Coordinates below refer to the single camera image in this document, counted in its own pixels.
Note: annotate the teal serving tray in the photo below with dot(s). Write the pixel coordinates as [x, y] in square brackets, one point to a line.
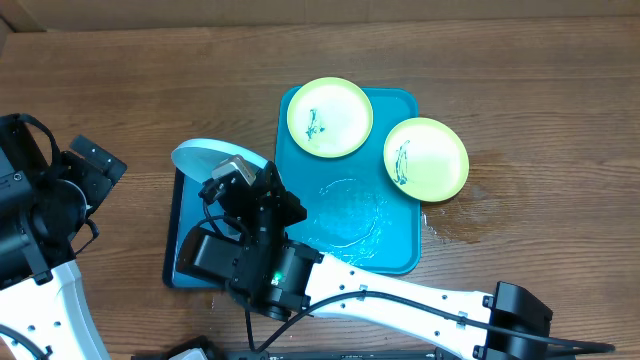
[354, 210]

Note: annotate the yellow plate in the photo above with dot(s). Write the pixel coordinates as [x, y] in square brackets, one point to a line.
[426, 159]
[330, 117]

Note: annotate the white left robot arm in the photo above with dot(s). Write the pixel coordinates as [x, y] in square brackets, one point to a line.
[44, 204]

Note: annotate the light blue plate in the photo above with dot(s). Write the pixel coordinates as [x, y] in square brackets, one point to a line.
[196, 158]

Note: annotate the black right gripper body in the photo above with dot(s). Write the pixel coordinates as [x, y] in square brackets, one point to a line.
[273, 190]

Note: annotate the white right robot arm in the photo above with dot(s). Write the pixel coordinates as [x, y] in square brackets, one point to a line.
[269, 274]

